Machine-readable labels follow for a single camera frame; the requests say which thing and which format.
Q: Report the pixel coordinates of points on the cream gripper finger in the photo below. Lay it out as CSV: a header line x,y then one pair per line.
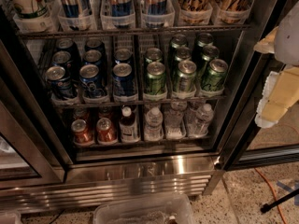
x,y
280,92
266,45

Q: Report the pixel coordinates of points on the red coke can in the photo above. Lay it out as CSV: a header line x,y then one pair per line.
x,y
81,113
105,112
106,132
83,135

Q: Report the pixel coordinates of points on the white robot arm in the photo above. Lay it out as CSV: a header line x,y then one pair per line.
x,y
286,44

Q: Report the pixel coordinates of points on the fridge glass door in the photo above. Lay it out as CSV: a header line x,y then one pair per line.
x,y
262,86

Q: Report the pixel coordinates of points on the front right green can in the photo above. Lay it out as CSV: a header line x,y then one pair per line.
x,y
214,76

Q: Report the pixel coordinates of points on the green can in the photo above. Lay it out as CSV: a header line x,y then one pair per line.
x,y
214,76
155,78
184,76

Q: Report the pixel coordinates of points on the front middle green can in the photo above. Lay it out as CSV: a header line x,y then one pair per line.
x,y
184,76

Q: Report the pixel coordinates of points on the front left green can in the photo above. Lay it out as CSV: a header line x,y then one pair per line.
x,y
155,78

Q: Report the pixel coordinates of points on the front right blue pepsi can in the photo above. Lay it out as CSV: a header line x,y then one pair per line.
x,y
123,80

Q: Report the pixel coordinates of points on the blue pepsi can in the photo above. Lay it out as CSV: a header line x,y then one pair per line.
x,y
91,81
60,83
123,80

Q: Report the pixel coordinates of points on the stainless steel fridge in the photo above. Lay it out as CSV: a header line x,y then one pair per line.
x,y
60,175

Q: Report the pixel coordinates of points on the front middle blue pepsi can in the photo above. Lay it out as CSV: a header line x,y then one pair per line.
x,y
91,81

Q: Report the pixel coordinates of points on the front left blue pepsi can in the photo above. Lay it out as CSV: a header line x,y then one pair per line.
x,y
60,83

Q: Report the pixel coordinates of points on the right clear water bottle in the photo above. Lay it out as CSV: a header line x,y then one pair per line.
x,y
199,123

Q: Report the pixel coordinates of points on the clear water bottle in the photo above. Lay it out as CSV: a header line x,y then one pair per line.
x,y
153,125
173,118
199,123

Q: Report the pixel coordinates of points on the middle clear water bottle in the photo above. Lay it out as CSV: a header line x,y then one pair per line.
x,y
173,118

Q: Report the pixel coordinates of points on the black stand leg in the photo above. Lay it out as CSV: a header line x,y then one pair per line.
x,y
268,206

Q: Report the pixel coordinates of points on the left clear water bottle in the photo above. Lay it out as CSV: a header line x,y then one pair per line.
x,y
153,125

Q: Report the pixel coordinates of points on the brown drink bottle white label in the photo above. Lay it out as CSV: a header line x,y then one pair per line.
x,y
128,126

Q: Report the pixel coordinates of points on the clear plastic bin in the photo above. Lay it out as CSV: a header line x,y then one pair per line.
x,y
151,209

